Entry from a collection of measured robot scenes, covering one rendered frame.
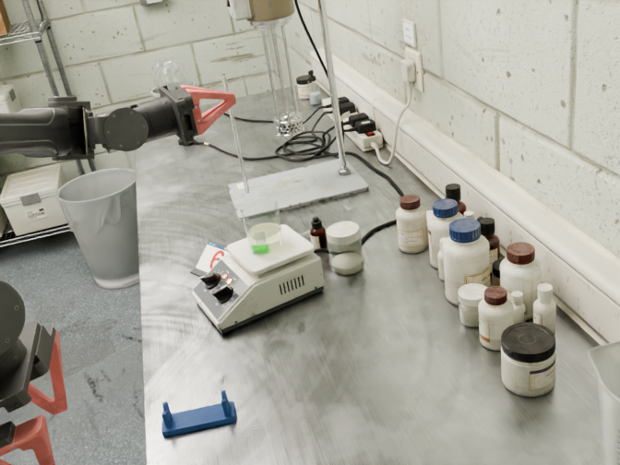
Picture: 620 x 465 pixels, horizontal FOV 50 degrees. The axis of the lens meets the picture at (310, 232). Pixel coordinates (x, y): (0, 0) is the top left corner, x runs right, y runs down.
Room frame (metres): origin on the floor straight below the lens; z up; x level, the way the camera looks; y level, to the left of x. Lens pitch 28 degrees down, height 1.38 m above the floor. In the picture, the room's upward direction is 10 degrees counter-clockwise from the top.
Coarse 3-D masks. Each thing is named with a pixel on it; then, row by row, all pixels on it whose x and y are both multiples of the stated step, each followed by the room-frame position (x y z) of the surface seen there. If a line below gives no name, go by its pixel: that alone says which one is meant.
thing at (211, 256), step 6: (210, 246) 1.15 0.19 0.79; (204, 252) 1.15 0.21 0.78; (210, 252) 1.14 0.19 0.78; (216, 252) 1.13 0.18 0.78; (222, 252) 1.12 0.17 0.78; (204, 258) 1.14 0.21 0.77; (210, 258) 1.13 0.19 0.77; (216, 258) 1.12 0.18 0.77; (198, 264) 1.13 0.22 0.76; (204, 264) 1.12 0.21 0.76; (210, 264) 1.12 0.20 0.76
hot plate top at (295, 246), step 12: (288, 228) 1.07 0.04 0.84; (240, 240) 1.05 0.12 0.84; (288, 240) 1.02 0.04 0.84; (300, 240) 1.01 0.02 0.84; (228, 252) 1.03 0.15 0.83; (240, 252) 1.01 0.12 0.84; (288, 252) 0.98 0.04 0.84; (300, 252) 0.97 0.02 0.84; (312, 252) 0.98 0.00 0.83; (252, 264) 0.96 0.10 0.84; (264, 264) 0.95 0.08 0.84; (276, 264) 0.95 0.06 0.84
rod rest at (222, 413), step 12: (168, 408) 0.71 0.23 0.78; (204, 408) 0.72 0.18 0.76; (216, 408) 0.72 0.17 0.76; (228, 408) 0.71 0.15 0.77; (168, 420) 0.69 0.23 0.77; (180, 420) 0.71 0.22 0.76; (192, 420) 0.70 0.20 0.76; (204, 420) 0.70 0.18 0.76; (216, 420) 0.69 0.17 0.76; (228, 420) 0.69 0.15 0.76; (168, 432) 0.69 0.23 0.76; (180, 432) 0.69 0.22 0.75
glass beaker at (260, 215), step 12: (252, 204) 1.04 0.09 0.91; (264, 204) 1.04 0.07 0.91; (276, 204) 1.01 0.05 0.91; (252, 216) 0.98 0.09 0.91; (264, 216) 0.98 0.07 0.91; (276, 216) 0.99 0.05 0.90; (252, 228) 0.98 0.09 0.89; (264, 228) 0.98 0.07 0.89; (276, 228) 0.99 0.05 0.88; (252, 240) 0.99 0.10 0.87; (264, 240) 0.98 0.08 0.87; (276, 240) 0.98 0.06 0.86; (252, 252) 0.99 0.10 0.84; (264, 252) 0.98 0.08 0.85; (276, 252) 0.98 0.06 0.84
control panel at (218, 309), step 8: (224, 264) 1.02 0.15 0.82; (216, 272) 1.01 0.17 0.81; (224, 272) 1.00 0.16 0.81; (232, 272) 0.98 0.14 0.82; (224, 280) 0.98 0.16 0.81; (232, 280) 0.96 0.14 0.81; (240, 280) 0.95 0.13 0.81; (200, 288) 1.00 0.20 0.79; (216, 288) 0.97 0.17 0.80; (232, 288) 0.95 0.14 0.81; (240, 288) 0.94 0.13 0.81; (200, 296) 0.98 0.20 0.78; (208, 296) 0.97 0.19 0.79; (232, 296) 0.93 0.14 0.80; (208, 304) 0.95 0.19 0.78; (216, 304) 0.94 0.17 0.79; (224, 304) 0.92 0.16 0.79; (216, 312) 0.92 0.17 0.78; (224, 312) 0.91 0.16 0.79
